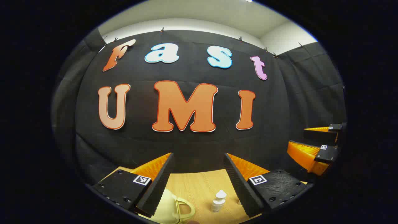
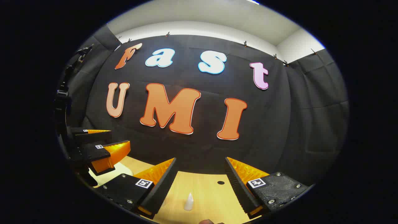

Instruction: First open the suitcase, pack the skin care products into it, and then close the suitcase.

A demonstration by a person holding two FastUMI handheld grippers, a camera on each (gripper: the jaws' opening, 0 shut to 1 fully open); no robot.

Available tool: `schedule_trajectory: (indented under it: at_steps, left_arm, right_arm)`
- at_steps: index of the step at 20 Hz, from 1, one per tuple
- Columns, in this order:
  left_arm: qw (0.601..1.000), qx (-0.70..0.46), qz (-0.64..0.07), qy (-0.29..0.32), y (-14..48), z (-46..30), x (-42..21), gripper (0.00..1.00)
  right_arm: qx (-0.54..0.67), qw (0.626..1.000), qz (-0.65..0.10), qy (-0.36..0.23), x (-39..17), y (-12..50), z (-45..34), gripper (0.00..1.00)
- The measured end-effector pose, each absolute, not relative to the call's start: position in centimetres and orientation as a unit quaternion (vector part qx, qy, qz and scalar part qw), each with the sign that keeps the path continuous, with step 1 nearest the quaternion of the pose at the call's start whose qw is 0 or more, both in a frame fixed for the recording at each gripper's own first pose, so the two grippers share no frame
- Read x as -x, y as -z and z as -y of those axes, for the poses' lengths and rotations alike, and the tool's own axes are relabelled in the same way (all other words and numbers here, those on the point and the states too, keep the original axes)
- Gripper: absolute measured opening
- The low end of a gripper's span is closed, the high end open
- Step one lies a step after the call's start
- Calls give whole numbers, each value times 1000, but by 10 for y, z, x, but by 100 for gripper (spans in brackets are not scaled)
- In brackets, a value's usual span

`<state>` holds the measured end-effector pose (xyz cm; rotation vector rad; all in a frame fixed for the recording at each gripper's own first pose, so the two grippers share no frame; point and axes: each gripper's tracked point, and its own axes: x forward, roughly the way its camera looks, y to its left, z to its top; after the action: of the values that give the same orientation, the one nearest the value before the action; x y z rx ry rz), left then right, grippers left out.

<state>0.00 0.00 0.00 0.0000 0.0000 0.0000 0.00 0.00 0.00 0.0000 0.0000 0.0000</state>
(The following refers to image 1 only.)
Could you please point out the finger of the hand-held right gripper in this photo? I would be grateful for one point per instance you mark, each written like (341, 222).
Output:
(328, 154)
(320, 137)

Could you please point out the white pump bottle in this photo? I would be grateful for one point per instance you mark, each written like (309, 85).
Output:
(217, 205)

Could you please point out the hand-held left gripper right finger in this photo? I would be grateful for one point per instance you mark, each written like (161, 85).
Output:
(238, 183)

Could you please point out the pale yellow suitcase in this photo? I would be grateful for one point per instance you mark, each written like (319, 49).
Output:
(164, 205)

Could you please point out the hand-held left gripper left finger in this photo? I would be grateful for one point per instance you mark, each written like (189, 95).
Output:
(160, 183)

